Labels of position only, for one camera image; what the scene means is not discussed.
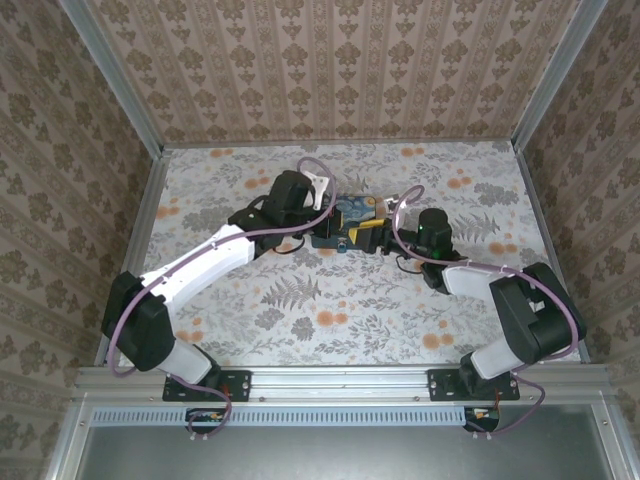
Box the starry night painted box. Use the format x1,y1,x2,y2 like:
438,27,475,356
310,192,389,251

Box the floral table cover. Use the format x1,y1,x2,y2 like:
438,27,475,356
122,141,582,367

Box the small circuit board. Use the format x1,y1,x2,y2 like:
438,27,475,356
462,405,501,433
185,407,232,434

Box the grey metal panel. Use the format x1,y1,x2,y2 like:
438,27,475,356
74,403,617,480

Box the thin black left gripper cable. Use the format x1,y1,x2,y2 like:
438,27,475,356
272,234,314,256

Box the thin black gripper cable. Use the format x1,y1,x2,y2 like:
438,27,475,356
272,234,314,256
392,249,426,274

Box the thin black right gripper cable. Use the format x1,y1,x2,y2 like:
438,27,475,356
392,249,426,274

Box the aluminium side rail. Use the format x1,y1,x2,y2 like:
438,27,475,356
514,143,592,364
94,149,172,369

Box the aluminium table edge rail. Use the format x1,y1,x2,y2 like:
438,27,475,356
74,364,614,404

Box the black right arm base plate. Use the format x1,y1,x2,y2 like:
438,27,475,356
427,368,521,403

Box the grey slotted cable duct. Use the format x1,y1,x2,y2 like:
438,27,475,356
92,405,469,427

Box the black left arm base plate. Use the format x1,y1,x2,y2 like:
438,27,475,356
162,368,252,403

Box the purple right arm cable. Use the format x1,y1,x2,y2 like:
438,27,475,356
391,184,587,441

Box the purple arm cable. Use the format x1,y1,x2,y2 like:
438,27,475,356
106,156,335,444
391,184,587,441

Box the aluminium corner post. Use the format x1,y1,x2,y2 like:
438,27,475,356
57,0,166,155
510,0,609,152

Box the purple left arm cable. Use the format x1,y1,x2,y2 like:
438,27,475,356
106,156,335,444

